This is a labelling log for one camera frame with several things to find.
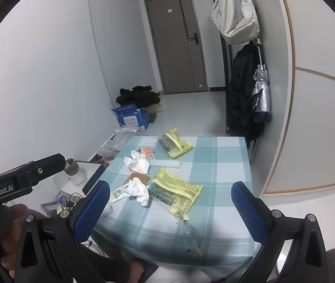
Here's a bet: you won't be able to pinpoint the black hanging jacket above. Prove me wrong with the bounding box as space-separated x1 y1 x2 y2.
226 42 264 149

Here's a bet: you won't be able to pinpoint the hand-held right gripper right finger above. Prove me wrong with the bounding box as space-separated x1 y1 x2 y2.
231 181 330 283

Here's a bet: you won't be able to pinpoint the white tissue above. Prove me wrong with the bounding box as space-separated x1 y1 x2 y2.
125 178 150 207
123 150 150 174

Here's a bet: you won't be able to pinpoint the dark framed mirror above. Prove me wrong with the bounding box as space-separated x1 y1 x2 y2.
76 161 107 196

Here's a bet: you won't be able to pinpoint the pile of black clothes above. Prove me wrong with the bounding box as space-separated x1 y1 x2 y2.
116 85 161 107

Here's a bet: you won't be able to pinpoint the white paper roll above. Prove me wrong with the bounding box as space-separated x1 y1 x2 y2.
149 159 183 169

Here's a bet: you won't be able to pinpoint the brown snack packet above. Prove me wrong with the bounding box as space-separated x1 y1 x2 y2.
91 156 110 166

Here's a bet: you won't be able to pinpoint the blue checked tablecloth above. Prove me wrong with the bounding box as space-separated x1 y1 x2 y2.
89 136 255 280

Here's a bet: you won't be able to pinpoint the blue cardboard box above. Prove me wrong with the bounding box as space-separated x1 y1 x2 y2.
111 104 153 130

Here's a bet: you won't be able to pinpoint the silver folded umbrella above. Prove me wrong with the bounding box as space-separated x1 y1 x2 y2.
250 38 272 123

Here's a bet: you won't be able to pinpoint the small grey box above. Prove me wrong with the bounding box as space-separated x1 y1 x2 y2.
40 202 65 217

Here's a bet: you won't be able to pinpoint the clear plastic bag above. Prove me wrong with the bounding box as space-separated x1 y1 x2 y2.
97 127 149 161

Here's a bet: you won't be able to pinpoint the small silver green packet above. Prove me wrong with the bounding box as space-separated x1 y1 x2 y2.
109 184 133 204

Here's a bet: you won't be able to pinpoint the white hanging bag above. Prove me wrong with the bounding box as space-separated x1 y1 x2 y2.
210 0 258 45

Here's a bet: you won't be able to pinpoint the black cables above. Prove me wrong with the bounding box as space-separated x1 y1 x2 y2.
57 193 82 210

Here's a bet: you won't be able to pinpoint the person's left hand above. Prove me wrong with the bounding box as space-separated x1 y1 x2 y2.
0 204 29 280

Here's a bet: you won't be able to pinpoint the brown sachet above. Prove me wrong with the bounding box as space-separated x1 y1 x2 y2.
125 173 150 187

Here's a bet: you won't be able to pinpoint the grey-brown door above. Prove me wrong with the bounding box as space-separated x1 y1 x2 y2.
144 0 209 95

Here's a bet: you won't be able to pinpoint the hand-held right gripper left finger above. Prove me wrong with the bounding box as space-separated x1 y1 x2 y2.
14 180 112 283

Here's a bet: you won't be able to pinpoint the white wardrobe wood trim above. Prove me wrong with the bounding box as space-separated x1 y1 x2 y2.
244 0 335 195

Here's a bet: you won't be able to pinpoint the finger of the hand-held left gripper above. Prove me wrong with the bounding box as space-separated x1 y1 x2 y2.
17 153 67 191

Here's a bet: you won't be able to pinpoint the clear plastic wrapper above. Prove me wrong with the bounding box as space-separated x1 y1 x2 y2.
175 218 203 255

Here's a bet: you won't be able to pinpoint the yellow and clear packet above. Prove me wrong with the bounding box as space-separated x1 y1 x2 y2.
155 128 194 158
146 166 204 221

